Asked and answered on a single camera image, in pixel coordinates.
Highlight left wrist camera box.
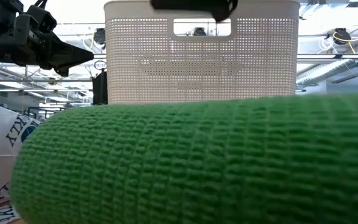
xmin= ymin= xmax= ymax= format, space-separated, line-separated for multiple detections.
xmin=26 ymin=4 xmax=58 ymax=34

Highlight dark ceiling bar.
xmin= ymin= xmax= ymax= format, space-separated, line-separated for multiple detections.
xmin=333 ymin=67 xmax=358 ymax=85

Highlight black partition panel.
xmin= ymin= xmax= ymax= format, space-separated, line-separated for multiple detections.
xmin=91 ymin=70 xmax=109 ymax=106

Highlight white ceiling duct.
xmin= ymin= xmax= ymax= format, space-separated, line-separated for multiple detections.
xmin=296 ymin=58 xmax=358 ymax=86

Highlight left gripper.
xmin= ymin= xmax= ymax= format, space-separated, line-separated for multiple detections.
xmin=0 ymin=15 xmax=95 ymax=78

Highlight green cohesive bandage roll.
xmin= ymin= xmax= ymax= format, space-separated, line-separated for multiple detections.
xmin=9 ymin=91 xmax=358 ymax=224

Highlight white perforated plastic basket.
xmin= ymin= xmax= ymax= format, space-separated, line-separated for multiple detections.
xmin=103 ymin=0 xmax=301 ymax=106

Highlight metal ring hook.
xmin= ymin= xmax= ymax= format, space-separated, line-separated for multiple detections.
xmin=93 ymin=60 xmax=108 ymax=71

